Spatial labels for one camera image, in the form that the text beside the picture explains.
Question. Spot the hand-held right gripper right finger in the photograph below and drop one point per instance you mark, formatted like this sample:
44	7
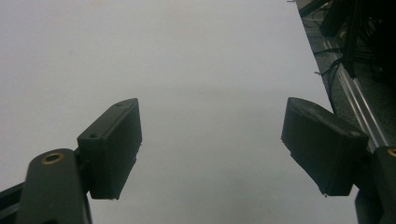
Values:
323	146

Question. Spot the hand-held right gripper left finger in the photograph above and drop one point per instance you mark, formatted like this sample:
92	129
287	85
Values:
109	149

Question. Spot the black stand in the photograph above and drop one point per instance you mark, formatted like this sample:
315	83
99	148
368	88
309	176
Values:
353	34

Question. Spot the aluminium frame rail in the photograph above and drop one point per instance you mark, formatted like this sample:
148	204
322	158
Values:
358	99

